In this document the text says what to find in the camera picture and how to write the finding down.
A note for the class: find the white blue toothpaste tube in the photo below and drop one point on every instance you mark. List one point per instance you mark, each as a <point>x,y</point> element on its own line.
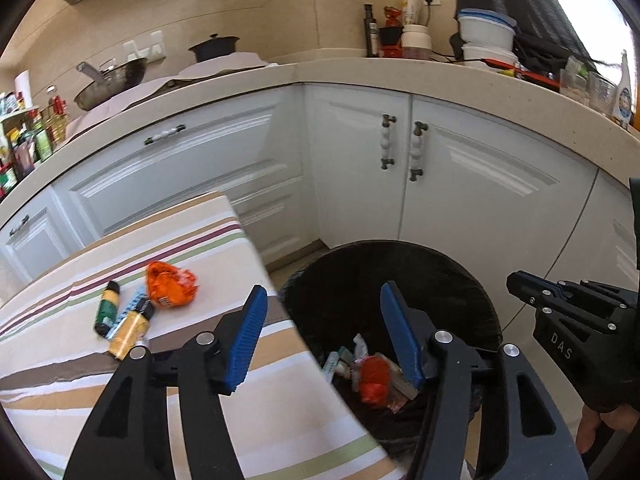
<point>331,366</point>

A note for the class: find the white plastic bag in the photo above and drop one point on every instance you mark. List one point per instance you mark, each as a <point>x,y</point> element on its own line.
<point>412,7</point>

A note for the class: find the white canister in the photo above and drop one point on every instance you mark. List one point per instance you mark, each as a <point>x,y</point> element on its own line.
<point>416,42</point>

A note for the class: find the orange red snack packet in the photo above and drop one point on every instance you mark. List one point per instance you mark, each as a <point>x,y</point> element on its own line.
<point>374,377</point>

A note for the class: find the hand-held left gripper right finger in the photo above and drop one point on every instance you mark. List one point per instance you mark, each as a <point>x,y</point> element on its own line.
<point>400,330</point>

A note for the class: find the wide white cabinet front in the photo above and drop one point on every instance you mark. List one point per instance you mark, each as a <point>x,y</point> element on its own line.
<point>200,170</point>

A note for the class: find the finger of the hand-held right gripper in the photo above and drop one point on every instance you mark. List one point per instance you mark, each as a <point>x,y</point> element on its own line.
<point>530,285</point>

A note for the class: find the trash bin with black bag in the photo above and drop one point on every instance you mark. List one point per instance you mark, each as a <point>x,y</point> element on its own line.
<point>350,285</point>

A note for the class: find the clear glass cup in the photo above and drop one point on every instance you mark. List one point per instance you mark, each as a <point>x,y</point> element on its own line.
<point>602,95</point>
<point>573,84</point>

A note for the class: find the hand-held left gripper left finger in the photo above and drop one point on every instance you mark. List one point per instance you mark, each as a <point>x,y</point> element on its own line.
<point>245,340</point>

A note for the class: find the person's right hand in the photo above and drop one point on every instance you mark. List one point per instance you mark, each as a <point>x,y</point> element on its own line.
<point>589,430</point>

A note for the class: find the orange wrapper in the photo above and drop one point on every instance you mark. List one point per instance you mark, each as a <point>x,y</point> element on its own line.
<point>167,285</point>

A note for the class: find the silver packet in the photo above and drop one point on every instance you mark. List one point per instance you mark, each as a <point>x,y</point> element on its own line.
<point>360,347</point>

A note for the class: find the red and black appliance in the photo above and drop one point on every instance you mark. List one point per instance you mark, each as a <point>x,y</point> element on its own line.
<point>391,37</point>

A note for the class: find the white flat container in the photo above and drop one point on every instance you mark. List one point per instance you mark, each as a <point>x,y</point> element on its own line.
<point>487,56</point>

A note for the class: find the white bowl with blue lid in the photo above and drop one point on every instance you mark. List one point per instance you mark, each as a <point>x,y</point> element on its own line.
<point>485,30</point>

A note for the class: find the window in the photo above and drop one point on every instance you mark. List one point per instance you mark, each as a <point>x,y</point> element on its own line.
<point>585,0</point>

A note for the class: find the white spray bottle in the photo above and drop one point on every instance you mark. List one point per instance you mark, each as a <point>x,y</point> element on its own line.
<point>626,95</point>

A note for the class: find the white wall rack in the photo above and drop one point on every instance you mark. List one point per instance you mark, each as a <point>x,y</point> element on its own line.
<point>145,45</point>

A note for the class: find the green label bottle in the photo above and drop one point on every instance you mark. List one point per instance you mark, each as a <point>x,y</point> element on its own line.
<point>106,312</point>

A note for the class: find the steel wok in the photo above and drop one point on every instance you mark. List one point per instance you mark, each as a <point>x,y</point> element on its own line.
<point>115,82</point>

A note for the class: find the paper towel roll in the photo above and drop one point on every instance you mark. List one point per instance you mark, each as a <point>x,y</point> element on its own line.
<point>22,87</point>

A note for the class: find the narrow white cabinet door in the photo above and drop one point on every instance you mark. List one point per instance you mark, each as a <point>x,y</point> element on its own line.
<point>40,245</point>

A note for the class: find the yellow label bottle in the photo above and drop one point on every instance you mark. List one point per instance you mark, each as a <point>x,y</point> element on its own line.
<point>127,335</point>

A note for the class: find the blue white packet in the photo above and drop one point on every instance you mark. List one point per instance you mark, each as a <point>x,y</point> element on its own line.
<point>134,301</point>

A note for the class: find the white stove cover cloth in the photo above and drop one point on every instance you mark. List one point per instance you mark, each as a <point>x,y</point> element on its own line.
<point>220,65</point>

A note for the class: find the dark olive oil bottle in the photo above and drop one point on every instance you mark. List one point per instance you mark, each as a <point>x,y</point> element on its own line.
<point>371,32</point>

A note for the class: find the black lidded pot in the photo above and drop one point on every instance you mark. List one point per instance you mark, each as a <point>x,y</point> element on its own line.
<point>215,47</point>

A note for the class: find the striped tablecloth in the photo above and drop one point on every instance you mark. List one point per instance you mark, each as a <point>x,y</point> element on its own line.
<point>280,410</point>

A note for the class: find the group of condiment bottles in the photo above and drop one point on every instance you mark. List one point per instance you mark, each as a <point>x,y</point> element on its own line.
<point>30,145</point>

